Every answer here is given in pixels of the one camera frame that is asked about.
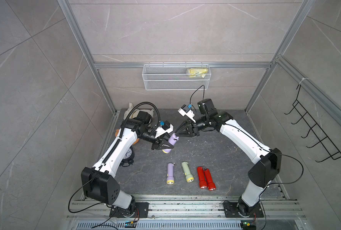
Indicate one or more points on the red flashlight left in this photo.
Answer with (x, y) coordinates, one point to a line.
(201, 176)

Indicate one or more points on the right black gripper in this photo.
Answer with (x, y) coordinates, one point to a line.
(192, 132)

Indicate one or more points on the yellow item in basket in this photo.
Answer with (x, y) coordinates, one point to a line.
(197, 72)

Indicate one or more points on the white wire wall basket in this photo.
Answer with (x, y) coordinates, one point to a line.
(172, 77)

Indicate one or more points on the orange plush toy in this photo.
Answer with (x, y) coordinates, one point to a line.
(117, 132)

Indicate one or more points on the white plush dog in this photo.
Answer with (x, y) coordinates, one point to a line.
(136, 112)

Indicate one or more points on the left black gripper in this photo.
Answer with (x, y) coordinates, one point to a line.
(158, 143)

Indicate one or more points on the purple flashlight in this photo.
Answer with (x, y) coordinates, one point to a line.
(172, 140)
(170, 174)

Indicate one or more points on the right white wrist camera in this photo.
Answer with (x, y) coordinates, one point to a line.
(186, 110)

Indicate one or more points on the red flashlight right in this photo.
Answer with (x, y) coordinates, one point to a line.
(210, 183)

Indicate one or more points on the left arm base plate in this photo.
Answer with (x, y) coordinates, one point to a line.
(136, 210)

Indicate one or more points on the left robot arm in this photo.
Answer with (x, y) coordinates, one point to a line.
(99, 181)

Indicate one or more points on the black alarm clock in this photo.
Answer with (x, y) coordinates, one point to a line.
(128, 159)

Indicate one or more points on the red flashlight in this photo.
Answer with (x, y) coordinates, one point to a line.
(201, 176)
(210, 183)

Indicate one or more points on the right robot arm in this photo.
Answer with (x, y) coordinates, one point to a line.
(266, 161)

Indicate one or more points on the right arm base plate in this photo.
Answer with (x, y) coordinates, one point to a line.
(240, 209)

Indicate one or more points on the black wall hook rack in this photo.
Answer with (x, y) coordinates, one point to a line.
(321, 138)

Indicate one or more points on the green flashlight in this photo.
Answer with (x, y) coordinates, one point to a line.
(188, 176)

